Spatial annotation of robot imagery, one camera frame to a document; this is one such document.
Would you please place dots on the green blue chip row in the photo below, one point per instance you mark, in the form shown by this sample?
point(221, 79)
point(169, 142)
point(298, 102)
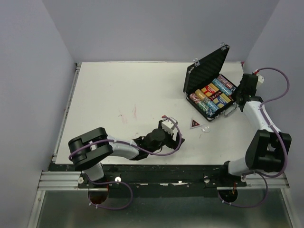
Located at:
point(205, 109)

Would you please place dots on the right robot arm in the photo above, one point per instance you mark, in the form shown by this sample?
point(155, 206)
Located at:
point(269, 147)

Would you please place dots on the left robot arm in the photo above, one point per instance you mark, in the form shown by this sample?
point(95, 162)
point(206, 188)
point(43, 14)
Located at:
point(89, 149)

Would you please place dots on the gold chip row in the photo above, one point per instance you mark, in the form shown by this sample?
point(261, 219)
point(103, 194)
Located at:
point(200, 95)

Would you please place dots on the aluminium frame rail left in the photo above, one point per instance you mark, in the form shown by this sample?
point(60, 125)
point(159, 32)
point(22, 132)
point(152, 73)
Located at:
point(58, 180)

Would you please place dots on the clear round dealer button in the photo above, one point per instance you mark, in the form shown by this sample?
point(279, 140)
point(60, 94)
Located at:
point(205, 128)

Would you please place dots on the red card deck box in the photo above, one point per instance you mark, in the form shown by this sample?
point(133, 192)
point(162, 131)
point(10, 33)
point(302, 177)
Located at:
point(209, 90)

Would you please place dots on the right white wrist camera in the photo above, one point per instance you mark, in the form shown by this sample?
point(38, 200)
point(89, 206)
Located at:
point(260, 80)

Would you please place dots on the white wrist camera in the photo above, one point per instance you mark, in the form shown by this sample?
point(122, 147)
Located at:
point(260, 80)
point(169, 124)

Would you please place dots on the aluminium table edge rail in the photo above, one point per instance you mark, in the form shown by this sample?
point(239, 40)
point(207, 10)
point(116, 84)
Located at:
point(66, 111)

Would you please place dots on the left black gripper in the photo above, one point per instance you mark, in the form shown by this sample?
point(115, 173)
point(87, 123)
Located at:
point(172, 144)

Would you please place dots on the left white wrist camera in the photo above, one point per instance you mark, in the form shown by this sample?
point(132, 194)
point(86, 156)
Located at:
point(169, 124)

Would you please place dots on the red triangular dealer card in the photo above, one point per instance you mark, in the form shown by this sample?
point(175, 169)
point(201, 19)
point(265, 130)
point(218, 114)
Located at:
point(194, 124)

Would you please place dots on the red white chip row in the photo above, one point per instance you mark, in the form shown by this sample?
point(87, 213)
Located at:
point(195, 99)

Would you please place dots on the black poker case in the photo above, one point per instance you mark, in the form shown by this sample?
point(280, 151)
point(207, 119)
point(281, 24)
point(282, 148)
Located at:
point(201, 73)

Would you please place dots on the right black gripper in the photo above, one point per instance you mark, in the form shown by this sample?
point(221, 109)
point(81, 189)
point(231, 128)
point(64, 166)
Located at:
point(238, 88)

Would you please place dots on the light blue chip stack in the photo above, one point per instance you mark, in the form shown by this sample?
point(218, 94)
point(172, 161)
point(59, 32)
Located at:
point(217, 83)
point(211, 105)
point(226, 91)

